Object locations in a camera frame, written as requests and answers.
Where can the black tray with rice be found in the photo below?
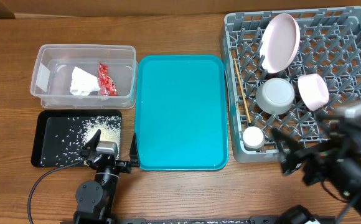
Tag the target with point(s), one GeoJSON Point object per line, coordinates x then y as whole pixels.
{"type": "Point", "coordinates": [61, 134]}

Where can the wooden chopstick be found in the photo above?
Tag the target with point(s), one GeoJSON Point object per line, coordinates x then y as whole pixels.
{"type": "Point", "coordinates": [242, 90]}

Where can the cream paper cup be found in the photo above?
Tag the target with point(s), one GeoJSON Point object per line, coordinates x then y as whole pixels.
{"type": "Point", "coordinates": [253, 139]}

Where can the pink bowl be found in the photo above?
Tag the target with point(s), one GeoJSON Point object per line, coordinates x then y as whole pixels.
{"type": "Point", "coordinates": [313, 91]}

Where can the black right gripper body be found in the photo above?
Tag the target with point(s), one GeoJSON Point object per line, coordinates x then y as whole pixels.
{"type": "Point", "coordinates": [323, 160]}

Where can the red snack wrapper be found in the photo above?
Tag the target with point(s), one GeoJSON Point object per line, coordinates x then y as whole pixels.
{"type": "Point", "coordinates": [107, 85]}

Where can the clear plastic bin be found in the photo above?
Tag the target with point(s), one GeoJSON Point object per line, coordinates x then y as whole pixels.
{"type": "Point", "coordinates": [52, 75]}

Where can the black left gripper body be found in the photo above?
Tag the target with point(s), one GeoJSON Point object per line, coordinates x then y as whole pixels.
{"type": "Point", "coordinates": [123, 166]}

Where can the grey dish rack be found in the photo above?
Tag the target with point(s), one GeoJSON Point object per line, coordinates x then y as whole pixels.
{"type": "Point", "coordinates": [330, 46]}

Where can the teal plastic tray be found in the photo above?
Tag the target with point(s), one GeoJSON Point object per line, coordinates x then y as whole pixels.
{"type": "Point", "coordinates": [181, 113]}

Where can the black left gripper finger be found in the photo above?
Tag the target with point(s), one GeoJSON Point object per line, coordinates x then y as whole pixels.
{"type": "Point", "coordinates": [92, 143]}
{"type": "Point", "coordinates": [133, 153]}

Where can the white round plate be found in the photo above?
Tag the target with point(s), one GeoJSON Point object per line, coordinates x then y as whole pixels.
{"type": "Point", "coordinates": [280, 43]}

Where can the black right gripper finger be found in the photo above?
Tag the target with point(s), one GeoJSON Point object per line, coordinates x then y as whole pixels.
{"type": "Point", "coordinates": [328, 122]}
{"type": "Point", "coordinates": [279, 138]}

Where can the black base bar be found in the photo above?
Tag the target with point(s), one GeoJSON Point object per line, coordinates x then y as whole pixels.
{"type": "Point", "coordinates": [296, 214]}

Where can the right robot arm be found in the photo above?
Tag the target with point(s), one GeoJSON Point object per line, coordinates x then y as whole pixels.
{"type": "Point", "coordinates": [347, 181]}

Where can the grey-white bowl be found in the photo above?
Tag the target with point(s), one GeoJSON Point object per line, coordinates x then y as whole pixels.
{"type": "Point", "coordinates": [275, 96]}

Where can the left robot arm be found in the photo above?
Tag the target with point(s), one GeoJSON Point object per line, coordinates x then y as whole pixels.
{"type": "Point", "coordinates": [95, 197]}

